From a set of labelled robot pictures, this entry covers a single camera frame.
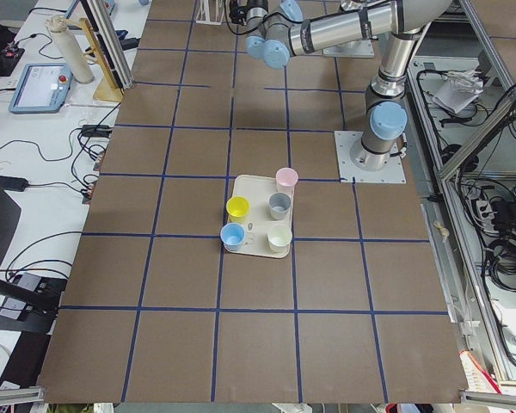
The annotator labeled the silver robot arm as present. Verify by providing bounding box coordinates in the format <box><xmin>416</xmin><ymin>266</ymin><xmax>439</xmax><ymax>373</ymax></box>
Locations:
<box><xmin>229</xmin><ymin>0</ymin><xmax>450</xmax><ymax>172</ymax></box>

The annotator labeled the yellow cup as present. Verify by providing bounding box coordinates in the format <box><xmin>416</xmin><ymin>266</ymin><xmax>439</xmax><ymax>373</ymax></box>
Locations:
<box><xmin>226</xmin><ymin>195</ymin><xmax>250</xmax><ymax>224</ymax></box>

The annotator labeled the grey cup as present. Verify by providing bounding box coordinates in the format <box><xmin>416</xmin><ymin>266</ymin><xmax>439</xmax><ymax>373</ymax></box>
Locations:
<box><xmin>268</xmin><ymin>192</ymin><xmax>292</xmax><ymax>220</ymax></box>

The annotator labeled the pale green cup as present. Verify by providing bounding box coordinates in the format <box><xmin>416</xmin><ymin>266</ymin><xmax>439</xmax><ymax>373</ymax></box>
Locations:
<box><xmin>267</xmin><ymin>225</ymin><xmax>292</xmax><ymax>253</ymax></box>

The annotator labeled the blue cup at edge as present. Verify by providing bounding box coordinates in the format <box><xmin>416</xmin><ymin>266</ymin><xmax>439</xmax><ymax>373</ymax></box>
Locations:
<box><xmin>220</xmin><ymin>223</ymin><xmax>246</xmax><ymax>252</ymax></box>

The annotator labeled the pink cup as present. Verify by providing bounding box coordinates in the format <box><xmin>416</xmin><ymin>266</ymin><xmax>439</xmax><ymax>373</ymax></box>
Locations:
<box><xmin>275</xmin><ymin>167</ymin><xmax>299</xmax><ymax>196</ymax></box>

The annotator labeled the cream plastic tray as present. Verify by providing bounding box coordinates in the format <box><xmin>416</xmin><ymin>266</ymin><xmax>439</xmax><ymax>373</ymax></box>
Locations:
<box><xmin>232</xmin><ymin>175</ymin><xmax>293</xmax><ymax>259</ymax></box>

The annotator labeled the brown paper table mat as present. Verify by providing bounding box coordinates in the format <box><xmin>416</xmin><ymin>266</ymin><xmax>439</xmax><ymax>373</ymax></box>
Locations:
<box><xmin>39</xmin><ymin>1</ymin><xmax>466</xmax><ymax>404</ymax></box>

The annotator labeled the wooden stand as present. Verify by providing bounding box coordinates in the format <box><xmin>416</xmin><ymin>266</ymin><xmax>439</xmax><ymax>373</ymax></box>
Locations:
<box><xmin>66</xmin><ymin>18</ymin><xmax>123</xmax><ymax>102</ymax></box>

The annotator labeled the crumpled white paper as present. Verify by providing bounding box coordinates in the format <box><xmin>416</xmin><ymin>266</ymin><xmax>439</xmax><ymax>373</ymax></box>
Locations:
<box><xmin>433</xmin><ymin>70</ymin><xmax>483</xmax><ymax>114</ymax></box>

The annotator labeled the black power adapter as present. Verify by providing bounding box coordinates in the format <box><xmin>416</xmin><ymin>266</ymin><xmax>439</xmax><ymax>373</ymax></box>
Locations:
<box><xmin>0</xmin><ymin>176</ymin><xmax>29</xmax><ymax>192</ymax></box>

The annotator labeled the teach pendant tablet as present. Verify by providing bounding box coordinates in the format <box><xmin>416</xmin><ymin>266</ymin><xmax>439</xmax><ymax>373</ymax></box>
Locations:
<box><xmin>9</xmin><ymin>64</ymin><xmax>72</xmax><ymax>114</ymax></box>

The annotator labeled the black monitor stand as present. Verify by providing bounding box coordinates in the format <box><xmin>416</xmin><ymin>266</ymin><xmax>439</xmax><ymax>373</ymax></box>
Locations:
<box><xmin>0</xmin><ymin>186</ymin><xmax>66</xmax><ymax>334</ymax></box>

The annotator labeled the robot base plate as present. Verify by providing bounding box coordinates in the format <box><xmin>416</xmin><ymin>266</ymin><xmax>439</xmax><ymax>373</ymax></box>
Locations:
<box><xmin>334</xmin><ymin>131</ymin><xmax>406</xmax><ymax>184</ymax></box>

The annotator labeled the black cable bundle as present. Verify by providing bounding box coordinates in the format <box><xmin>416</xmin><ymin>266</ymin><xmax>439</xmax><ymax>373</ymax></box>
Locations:
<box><xmin>68</xmin><ymin>123</ymin><xmax>113</xmax><ymax>203</ymax></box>

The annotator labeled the aluminium frame post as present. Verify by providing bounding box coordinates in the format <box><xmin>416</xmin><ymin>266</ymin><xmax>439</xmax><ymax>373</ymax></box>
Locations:
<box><xmin>81</xmin><ymin>0</ymin><xmax>133</xmax><ymax>90</ymax></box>

